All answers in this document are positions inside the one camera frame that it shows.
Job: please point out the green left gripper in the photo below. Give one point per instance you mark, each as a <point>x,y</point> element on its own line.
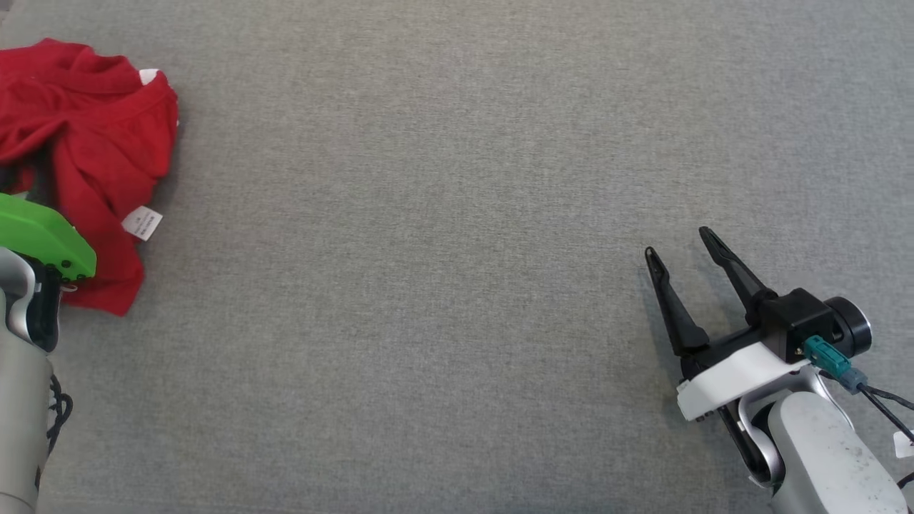
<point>43,235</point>

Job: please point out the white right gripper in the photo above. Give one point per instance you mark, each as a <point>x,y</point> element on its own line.
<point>735,375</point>

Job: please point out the red white basketball jersey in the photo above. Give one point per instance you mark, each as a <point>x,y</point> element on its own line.
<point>93,143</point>

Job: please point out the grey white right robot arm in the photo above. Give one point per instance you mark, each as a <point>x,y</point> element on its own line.
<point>821,457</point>

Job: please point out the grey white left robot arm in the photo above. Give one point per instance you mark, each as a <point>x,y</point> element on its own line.
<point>18,428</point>

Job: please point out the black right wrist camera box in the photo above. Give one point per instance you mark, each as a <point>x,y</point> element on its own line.
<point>792,318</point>

